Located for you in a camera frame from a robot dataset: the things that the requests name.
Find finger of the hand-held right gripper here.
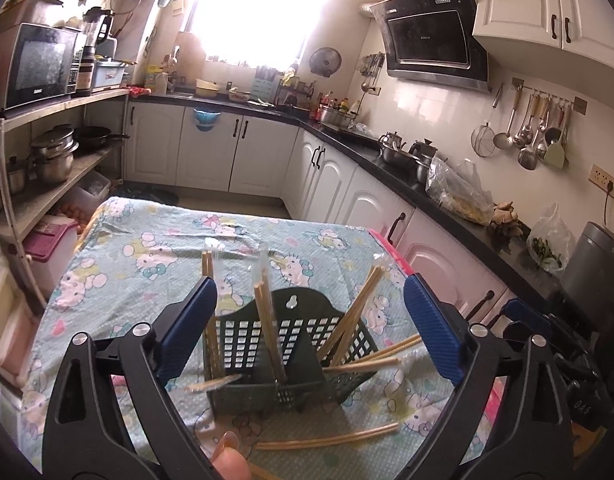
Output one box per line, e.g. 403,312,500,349
504,299,562,341

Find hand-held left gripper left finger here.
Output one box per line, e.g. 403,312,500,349
41,275,219,480

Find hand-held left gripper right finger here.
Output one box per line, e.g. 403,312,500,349
402,273,575,480

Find wooden chopstick pair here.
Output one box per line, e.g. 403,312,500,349
246,461,284,480
253,281,289,383
201,251,224,378
376,334,424,357
186,373,244,394
316,266,384,362
253,421,401,452
321,356,404,375

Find green plastic utensil basket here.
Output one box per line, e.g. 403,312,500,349
202,287,381,417

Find person's left hand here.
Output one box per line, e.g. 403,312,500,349
211,430,254,480

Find plastic bag of greens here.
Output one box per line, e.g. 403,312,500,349
525,203,578,277

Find grey rice cooker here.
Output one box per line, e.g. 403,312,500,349
559,220,614,333

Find cartoon cat printed cloth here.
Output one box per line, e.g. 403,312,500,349
21,195,500,480

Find ginger root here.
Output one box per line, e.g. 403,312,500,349
491,201,526,237

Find clear bag of food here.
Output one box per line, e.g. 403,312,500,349
425,156,496,226

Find red lidded storage box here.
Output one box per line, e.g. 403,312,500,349
22,215,81,287

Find green spatula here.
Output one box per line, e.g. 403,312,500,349
544,105,571,169

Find dark steel kettle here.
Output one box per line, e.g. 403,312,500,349
409,138,441,184

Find steel ladle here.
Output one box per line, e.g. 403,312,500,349
493,91,520,150

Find steel mesh strainer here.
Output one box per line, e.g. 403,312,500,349
470,89,498,158

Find white lower kitchen cabinets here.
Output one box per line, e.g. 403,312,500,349
124,100,512,321

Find black kitchen countertop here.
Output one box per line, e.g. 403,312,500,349
130,91,588,306

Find steel teapot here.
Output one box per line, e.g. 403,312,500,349
378,131,409,167

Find blue hanging bowl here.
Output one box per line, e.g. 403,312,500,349
193,107,223,132

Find black frying pan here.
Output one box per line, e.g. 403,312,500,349
74,126,131,154

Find stacked steel pots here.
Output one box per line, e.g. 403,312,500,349
28,124,81,184

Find steel cooking pot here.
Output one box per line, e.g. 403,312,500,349
319,105,359,129

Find grey knife holder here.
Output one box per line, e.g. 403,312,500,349
254,66,279,102

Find wooden shelf rack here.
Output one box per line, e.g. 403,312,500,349
0,87,134,306

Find grey plastic tray box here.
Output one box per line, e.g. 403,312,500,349
90,59,131,94

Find black blender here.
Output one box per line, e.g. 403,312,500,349
78,7,116,97

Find black range hood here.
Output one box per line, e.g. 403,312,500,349
368,0,491,94

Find black microwave oven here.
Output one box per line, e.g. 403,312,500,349
0,22,86,115

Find white upper kitchen cabinet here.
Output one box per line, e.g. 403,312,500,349
472,0,614,68

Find bright kitchen window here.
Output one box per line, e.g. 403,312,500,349
187,0,334,68

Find cardboard box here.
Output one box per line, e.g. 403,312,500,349
0,0,64,27

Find wall power socket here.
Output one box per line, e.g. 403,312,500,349
589,163,614,194

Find wall utensil rail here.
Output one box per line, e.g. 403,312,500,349
511,77,588,113

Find small round wall fan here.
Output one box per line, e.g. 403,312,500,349
308,47,343,79

